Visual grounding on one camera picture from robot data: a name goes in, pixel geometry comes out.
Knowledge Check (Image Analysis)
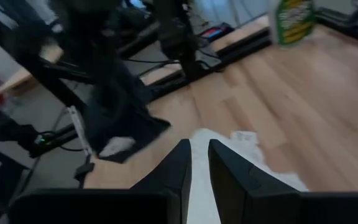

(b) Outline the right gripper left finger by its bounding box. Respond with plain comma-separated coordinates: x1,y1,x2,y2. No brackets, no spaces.
129,138,193,224

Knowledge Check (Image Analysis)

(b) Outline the black power adapter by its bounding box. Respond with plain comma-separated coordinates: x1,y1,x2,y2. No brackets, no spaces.
29,124,78,158

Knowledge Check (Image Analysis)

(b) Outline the white towel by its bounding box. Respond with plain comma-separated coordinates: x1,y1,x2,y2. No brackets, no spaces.
186,128,309,224

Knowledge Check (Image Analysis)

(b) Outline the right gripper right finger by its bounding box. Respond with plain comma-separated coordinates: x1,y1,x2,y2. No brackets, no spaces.
208,138,303,224

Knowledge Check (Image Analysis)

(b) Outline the navy blue towel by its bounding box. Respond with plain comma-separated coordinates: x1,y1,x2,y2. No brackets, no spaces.
82,58,172,164

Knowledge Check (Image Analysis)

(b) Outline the green cleaner spray bottle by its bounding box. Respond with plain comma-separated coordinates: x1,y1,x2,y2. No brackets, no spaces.
268,0,317,47

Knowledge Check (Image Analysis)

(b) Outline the black aluminium table frame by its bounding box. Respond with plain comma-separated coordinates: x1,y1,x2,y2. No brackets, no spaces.
0,0,273,159

